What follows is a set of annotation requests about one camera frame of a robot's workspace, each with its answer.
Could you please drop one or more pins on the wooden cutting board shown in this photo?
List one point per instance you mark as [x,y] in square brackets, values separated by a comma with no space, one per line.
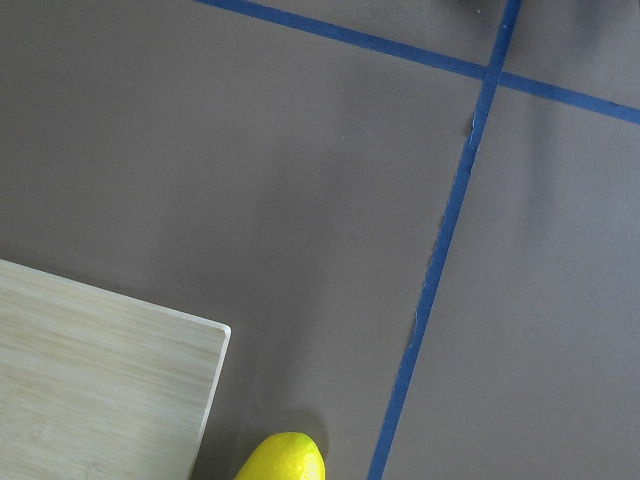
[98,385]

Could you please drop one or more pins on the yellow lemon right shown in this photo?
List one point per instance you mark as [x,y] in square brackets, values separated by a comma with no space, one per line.
[286,455]

